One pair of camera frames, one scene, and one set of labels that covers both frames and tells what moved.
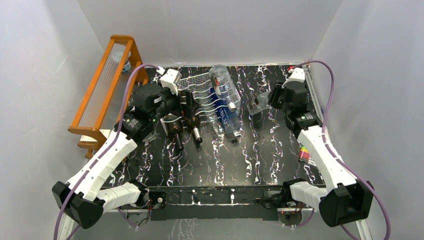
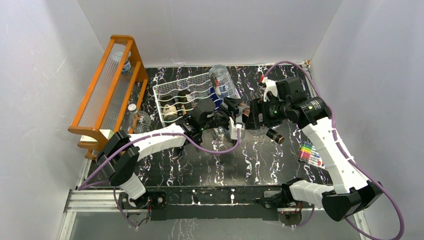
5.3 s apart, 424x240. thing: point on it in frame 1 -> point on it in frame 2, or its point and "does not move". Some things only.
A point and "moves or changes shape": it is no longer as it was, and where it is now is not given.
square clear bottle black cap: [260, 102] moves or changes shape
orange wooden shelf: [102, 112] does not move
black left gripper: [191, 106] -> [232, 105]
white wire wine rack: [199, 101] does not move
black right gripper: [275, 91] -> [257, 106]
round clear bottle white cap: [225, 87] does not move
